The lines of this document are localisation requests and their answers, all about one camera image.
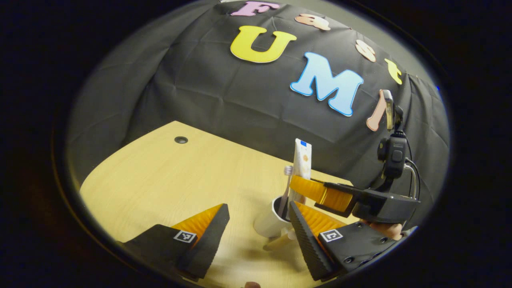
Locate white toothbrush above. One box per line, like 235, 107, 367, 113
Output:
278, 166, 294, 217

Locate white cup with wooden handle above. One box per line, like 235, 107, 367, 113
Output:
253, 196, 297, 252

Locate light wooden desktop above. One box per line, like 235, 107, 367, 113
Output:
79, 121, 360, 288

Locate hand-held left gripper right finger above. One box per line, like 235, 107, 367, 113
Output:
288, 201, 401, 282

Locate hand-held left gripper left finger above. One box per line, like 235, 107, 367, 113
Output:
119, 203, 231, 280

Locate white toothpaste tube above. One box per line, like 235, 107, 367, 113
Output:
287, 138, 313, 208

